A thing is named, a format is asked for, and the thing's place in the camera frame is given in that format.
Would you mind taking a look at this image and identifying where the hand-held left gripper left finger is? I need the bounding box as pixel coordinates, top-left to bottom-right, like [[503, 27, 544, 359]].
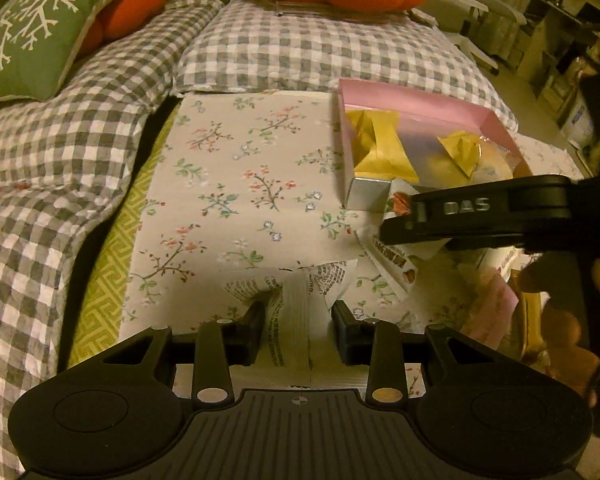
[[100, 304, 266, 407]]

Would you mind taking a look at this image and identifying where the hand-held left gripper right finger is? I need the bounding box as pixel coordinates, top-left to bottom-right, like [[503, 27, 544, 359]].
[[331, 300, 502, 407]]

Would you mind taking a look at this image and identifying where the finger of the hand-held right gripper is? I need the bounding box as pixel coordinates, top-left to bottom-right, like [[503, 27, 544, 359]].
[[378, 175, 574, 252]]

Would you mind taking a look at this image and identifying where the white text-printed snack packet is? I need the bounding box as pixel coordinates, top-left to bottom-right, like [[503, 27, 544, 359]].
[[224, 260, 362, 388]]

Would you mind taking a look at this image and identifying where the white red-pictured snack packet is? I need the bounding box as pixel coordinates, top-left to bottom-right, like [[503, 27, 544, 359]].
[[384, 181, 417, 219]]

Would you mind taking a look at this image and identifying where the white brown-printed snack packet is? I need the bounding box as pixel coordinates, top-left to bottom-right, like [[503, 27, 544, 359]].
[[354, 229, 420, 292]]

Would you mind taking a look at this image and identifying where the pink snack packet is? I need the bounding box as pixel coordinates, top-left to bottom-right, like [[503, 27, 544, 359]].
[[461, 274, 520, 352]]

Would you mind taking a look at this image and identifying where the pink cardboard box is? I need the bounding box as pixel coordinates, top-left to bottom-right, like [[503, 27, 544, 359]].
[[336, 78, 534, 211]]

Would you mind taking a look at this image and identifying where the person's right hand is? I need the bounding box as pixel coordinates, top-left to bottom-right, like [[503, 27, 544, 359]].
[[515, 255, 600, 403]]

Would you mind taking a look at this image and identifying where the small yellow snack packet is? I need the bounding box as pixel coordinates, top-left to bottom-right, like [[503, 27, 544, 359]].
[[436, 131, 484, 179]]

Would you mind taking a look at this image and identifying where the white blue-printed carton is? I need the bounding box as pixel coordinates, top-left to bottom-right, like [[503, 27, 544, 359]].
[[561, 94, 597, 149]]

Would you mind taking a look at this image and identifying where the large yellow snack packet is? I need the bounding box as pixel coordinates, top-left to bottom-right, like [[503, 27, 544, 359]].
[[346, 109, 422, 182]]

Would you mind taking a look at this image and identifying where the gold snack packet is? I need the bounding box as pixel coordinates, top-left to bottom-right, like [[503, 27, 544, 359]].
[[509, 269, 547, 363]]

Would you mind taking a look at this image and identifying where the floral printed cloth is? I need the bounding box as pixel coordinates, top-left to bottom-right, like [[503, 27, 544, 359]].
[[122, 91, 593, 393]]

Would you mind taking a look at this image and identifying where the green patterned mat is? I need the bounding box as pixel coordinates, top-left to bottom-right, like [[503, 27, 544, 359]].
[[67, 105, 182, 370]]

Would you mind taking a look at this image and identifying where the cluttered storage shelf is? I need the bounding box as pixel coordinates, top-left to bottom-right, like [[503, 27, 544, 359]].
[[522, 0, 600, 153]]

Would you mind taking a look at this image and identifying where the grey checked pillow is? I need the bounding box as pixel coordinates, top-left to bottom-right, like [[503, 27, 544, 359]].
[[172, 0, 519, 128]]

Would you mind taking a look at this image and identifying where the small orange plush cushion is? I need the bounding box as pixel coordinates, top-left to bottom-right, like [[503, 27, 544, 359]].
[[72, 0, 167, 58]]

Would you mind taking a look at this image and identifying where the green embroidered pillow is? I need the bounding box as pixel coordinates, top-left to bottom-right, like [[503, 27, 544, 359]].
[[0, 0, 153, 107]]

